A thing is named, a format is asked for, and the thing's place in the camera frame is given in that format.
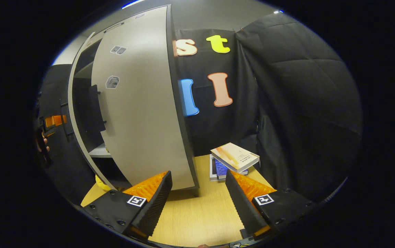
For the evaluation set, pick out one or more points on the grey shoe cabinet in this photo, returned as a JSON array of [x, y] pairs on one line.
[[189, 155]]

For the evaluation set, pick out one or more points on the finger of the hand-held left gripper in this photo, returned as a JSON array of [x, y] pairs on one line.
[[55, 121]]

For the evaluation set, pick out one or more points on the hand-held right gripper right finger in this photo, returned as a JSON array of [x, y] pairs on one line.
[[241, 206]]

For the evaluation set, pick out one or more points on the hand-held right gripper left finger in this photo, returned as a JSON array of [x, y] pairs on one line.
[[156, 206]]

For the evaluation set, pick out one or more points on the black backdrop cloth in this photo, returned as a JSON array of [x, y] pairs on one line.
[[304, 120], [242, 120]]

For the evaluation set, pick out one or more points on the blue cover book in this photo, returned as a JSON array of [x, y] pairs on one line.
[[221, 169]]

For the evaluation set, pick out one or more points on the yellow toy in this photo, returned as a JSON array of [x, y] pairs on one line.
[[102, 184]]

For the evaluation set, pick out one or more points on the black bracket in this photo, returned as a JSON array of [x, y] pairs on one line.
[[245, 232]]

